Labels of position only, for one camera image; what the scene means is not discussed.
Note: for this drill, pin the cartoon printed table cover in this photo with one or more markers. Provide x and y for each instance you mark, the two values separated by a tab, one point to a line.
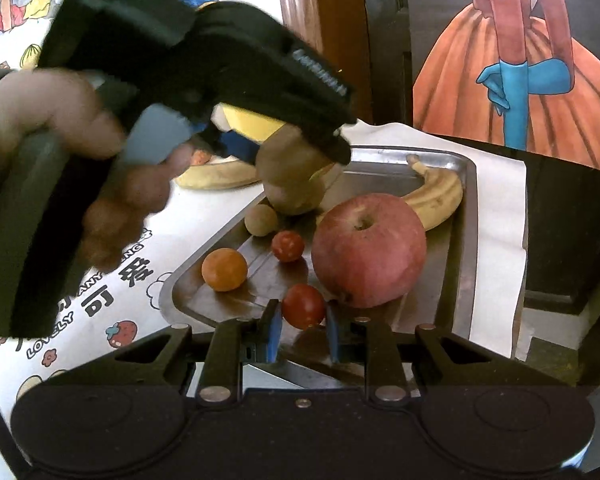
190	220

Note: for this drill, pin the small brown longan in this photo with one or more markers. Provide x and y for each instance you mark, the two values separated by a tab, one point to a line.
261	220

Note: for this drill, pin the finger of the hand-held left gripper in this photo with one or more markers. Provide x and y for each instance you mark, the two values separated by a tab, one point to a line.
237	147
335	150

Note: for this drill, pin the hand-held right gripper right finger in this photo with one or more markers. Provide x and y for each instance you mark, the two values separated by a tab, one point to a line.
335	335

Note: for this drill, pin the orange tangerine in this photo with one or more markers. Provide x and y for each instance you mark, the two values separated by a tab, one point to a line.
225	270

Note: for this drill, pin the yellow plastic bowl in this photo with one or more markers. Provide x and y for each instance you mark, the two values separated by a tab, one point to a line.
250	125

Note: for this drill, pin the wall poster with orange dress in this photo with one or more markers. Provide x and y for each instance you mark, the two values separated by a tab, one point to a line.
460	70

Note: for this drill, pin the red cherry tomato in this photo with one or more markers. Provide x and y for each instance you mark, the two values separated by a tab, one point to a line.
288	246
303	306

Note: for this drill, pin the large yellow banana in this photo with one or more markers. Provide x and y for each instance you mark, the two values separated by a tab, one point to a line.
215	176

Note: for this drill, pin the dark wooden cabinet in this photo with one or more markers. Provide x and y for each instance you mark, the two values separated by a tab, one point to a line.
570	235

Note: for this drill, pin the brown kiwi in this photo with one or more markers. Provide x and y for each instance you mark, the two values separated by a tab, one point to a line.
290	180

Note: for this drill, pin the metal tray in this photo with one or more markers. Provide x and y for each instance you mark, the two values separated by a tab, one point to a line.
220	305

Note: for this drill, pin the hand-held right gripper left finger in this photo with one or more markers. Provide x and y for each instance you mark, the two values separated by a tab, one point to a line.
272	332

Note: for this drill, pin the large red apple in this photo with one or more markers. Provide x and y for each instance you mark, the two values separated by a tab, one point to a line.
365	255

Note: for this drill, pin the white paper sheet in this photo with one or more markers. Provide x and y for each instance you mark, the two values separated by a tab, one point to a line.
495	210

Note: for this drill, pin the wooden door frame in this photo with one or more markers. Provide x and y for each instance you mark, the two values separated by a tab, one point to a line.
340	35

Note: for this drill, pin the small yellow banana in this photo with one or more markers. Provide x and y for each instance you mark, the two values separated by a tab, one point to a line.
440	195

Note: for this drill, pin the person's left hand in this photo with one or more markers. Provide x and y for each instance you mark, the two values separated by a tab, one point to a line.
55	105

